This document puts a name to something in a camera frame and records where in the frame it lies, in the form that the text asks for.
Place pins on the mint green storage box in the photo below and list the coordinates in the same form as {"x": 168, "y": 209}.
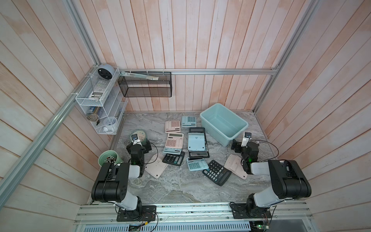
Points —
{"x": 222, "y": 124}

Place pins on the pink calculator on stack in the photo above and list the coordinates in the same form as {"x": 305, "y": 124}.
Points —
{"x": 174, "y": 140}

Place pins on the upturned light blue calculator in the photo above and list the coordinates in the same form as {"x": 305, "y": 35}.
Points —
{"x": 196, "y": 142}

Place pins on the upturned pink calculator right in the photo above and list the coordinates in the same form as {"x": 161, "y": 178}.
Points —
{"x": 233, "y": 163}

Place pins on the green round clock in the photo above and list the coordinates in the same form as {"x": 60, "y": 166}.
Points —
{"x": 141, "y": 135}

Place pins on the white mug on shelf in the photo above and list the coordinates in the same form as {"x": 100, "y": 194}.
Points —
{"x": 109, "y": 124}

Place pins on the black mesh basket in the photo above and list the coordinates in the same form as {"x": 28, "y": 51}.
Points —
{"x": 142, "y": 88}

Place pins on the green pen cup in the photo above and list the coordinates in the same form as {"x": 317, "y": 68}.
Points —
{"x": 109, "y": 156}

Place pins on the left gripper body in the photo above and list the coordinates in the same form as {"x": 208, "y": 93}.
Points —
{"x": 145, "y": 150}

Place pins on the blue calculator under pink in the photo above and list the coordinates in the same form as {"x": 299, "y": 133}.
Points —
{"x": 174, "y": 151}

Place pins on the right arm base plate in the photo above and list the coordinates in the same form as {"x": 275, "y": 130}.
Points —
{"x": 246, "y": 211}

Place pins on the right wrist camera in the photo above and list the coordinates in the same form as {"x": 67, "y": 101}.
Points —
{"x": 246, "y": 139}

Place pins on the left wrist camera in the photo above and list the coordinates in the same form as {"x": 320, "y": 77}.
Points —
{"x": 135, "y": 140}

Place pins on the ruler on basket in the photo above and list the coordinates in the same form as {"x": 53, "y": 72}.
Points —
{"x": 137, "y": 75}

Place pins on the grey round alarm clock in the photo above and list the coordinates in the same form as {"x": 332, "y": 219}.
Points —
{"x": 106, "y": 71}

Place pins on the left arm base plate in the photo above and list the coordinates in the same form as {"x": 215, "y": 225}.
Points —
{"x": 140, "y": 214}

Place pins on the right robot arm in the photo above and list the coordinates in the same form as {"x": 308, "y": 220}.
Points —
{"x": 288, "y": 182}

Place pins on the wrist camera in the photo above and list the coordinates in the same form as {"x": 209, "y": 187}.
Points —
{"x": 246, "y": 139}
{"x": 135, "y": 140}

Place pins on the white wire shelf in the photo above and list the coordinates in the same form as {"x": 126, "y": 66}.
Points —
{"x": 100, "y": 98}

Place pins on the large black desk calculator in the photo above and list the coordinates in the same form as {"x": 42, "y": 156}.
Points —
{"x": 199, "y": 154}

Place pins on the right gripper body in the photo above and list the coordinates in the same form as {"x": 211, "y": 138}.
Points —
{"x": 239, "y": 149}

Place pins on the small pink calculator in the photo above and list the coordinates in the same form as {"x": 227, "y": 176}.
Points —
{"x": 172, "y": 126}

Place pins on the small black calculator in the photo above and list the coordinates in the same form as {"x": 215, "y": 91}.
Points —
{"x": 173, "y": 159}

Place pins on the small teal calculator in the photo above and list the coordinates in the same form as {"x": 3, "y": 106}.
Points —
{"x": 189, "y": 121}

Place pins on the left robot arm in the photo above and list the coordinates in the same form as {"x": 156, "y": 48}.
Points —
{"x": 111, "y": 185}

